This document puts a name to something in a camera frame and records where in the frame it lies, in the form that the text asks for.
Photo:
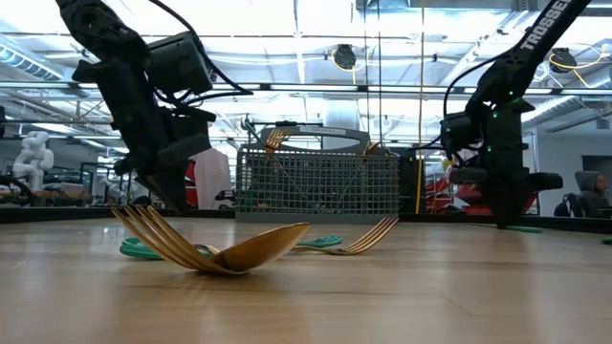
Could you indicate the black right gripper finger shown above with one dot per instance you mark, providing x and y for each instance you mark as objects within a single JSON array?
[
  {"x": 514, "y": 208},
  {"x": 501, "y": 208}
]

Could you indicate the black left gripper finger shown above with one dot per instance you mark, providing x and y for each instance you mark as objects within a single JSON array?
[
  {"x": 162, "y": 188},
  {"x": 181, "y": 186}
]

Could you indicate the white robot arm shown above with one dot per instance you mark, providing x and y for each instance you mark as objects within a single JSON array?
[{"x": 33, "y": 157}]

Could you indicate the small white robot arm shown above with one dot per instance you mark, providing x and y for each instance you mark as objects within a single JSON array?
[{"x": 112, "y": 188}]

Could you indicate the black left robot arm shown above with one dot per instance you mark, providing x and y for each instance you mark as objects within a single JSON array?
[{"x": 100, "y": 28}]

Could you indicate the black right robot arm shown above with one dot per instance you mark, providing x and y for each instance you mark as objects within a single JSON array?
[{"x": 540, "y": 28}]

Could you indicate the white hanging cloth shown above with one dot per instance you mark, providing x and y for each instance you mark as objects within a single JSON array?
[{"x": 212, "y": 181}]

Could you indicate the red storage bin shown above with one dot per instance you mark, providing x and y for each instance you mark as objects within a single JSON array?
[{"x": 459, "y": 196}]

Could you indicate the small yellow tag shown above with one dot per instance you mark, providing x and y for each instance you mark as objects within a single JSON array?
[{"x": 448, "y": 165}]

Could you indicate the person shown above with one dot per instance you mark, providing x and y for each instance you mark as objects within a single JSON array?
[{"x": 590, "y": 196}]

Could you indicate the gray mesh cutlery basket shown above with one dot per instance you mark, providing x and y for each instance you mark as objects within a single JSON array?
[{"x": 315, "y": 191}]

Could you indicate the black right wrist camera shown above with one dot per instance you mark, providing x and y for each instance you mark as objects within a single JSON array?
[{"x": 459, "y": 134}]

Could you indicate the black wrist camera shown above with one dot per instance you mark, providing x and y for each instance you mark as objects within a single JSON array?
[
  {"x": 179, "y": 62},
  {"x": 459, "y": 134}
]

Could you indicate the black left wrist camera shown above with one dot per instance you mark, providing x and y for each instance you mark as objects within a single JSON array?
[{"x": 179, "y": 62}]

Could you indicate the black aluminium rig frame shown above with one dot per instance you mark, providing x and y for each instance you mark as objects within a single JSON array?
[{"x": 72, "y": 214}]

